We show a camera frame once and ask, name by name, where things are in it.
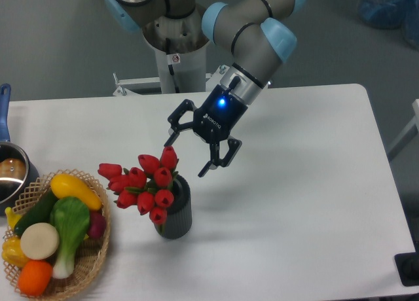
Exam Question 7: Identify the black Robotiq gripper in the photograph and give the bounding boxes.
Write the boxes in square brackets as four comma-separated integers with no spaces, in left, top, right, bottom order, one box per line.
[164,85,247,177]

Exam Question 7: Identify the red tulip bouquet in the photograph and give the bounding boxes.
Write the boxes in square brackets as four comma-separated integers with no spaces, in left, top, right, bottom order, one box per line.
[98,146,179,233]

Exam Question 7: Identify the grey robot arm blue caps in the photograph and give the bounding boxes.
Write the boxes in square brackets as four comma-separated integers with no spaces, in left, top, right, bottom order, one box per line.
[105,0,305,170]

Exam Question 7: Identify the dark grey ribbed vase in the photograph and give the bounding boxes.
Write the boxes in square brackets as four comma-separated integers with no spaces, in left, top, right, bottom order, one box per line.
[155,175,192,239]

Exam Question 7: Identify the purple red radish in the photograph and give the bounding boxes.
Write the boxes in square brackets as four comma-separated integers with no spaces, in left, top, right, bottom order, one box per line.
[86,211,107,239]

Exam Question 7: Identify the yellow squash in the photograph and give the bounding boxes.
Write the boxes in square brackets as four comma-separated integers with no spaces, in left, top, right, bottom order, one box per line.
[50,173,103,211]

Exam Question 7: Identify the green bok choy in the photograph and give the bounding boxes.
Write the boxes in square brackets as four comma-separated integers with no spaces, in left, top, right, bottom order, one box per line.
[50,196,90,279]

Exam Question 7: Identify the woven wicker basket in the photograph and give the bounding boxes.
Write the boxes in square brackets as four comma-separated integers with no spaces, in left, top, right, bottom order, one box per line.
[1,169,111,300]

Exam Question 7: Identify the green cucumber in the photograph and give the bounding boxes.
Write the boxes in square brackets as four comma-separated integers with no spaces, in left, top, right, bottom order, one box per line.
[14,189,58,237]

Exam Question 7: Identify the yellow banana tip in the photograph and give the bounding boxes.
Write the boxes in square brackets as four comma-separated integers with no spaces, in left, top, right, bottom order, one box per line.
[5,207,22,230]

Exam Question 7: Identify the blue plastic bag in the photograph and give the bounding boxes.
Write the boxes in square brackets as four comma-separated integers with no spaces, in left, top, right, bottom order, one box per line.
[357,0,418,50]

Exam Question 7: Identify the orange fruit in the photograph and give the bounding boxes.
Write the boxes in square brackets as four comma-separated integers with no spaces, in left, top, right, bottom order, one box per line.
[18,260,52,296]

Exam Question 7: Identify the yellow bell pepper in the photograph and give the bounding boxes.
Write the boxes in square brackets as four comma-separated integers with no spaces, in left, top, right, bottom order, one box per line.
[1,236,30,268]

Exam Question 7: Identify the black clamp at table corner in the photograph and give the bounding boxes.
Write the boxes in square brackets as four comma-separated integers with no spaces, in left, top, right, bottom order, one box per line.
[394,253,418,287]

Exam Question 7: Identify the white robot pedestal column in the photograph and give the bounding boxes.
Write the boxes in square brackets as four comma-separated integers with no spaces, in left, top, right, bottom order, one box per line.
[142,3,213,94]

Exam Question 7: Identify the white metal base frame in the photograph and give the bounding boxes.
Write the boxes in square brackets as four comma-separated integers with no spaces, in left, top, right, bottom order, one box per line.
[112,65,229,96]

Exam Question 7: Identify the black cable on pedestal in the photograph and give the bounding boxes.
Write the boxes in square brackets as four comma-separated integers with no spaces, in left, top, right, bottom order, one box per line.
[165,37,180,94]

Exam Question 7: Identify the blue handled steel saucepan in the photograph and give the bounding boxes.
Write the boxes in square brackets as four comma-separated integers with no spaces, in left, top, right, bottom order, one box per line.
[1,83,39,217]

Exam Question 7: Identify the white frame at right edge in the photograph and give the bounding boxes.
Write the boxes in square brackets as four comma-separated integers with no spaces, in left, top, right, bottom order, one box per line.
[387,99,418,162]

